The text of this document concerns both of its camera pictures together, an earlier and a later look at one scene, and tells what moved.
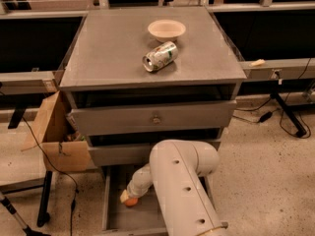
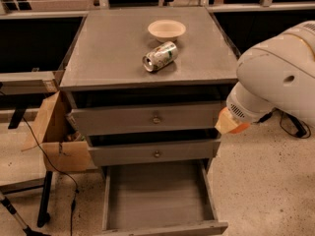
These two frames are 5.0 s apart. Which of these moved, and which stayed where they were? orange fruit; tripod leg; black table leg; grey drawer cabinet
Moved: orange fruit
Stayed: grey drawer cabinet; black table leg; tripod leg
